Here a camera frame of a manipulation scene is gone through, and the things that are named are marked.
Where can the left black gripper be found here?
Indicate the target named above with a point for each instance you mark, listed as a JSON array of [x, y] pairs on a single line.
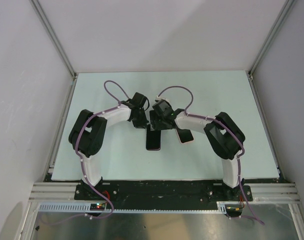
[[142, 124]]

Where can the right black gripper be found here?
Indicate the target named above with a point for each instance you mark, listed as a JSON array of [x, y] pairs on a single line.
[[155, 116]]

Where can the small black phone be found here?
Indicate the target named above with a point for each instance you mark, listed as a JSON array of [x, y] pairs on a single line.
[[153, 140]]

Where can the black phone case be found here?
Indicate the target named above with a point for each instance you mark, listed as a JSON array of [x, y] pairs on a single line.
[[153, 149]]

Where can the black smartphone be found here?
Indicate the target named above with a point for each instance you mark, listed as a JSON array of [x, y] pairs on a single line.
[[185, 136]]

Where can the pink phone case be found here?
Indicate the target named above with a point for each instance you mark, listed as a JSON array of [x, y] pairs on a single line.
[[187, 141]]

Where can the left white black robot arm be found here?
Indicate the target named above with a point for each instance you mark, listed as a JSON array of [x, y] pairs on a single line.
[[88, 132]]

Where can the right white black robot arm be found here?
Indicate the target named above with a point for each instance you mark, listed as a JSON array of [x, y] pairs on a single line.
[[225, 138]]

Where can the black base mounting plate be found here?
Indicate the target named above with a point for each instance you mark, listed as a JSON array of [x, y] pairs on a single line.
[[161, 195]]

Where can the left controller board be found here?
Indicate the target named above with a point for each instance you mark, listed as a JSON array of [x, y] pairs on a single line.
[[97, 206]]

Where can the controller board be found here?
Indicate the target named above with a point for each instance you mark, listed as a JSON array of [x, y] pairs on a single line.
[[233, 211], [97, 206]]

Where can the right controller board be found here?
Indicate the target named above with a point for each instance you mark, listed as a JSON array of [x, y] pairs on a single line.
[[233, 211]]

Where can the left aluminium corner post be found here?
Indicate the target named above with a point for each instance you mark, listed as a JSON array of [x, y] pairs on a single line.
[[41, 14]]

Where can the aluminium corner post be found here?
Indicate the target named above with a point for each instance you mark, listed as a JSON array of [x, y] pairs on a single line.
[[41, 14], [272, 34]]

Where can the aluminium front frame rail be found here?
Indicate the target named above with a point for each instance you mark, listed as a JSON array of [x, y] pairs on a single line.
[[263, 193]]

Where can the right aluminium corner post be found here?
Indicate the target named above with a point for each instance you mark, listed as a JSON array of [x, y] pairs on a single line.
[[272, 34]]

